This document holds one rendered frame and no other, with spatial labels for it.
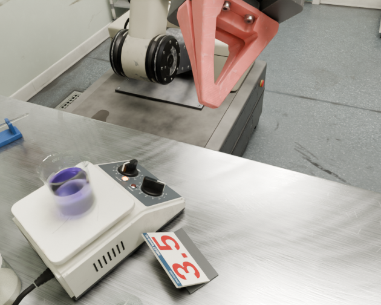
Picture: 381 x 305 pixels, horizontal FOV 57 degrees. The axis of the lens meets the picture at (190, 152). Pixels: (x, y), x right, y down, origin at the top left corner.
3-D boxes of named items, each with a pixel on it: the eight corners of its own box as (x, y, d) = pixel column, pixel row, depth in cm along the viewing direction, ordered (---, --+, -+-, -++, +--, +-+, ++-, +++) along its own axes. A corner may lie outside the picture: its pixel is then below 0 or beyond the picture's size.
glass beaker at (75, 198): (55, 227, 43) (31, 183, 37) (58, 193, 47) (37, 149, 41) (105, 217, 43) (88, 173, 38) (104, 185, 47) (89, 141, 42)
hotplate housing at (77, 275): (135, 169, 61) (127, 134, 55) (188, 210, 54) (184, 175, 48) (14, 253, 50) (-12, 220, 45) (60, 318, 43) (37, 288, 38)
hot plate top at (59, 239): (87, 162, 52) (86, 158, 51) (139, 206, 45) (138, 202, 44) (9, 211, 46) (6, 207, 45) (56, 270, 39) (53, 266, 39)
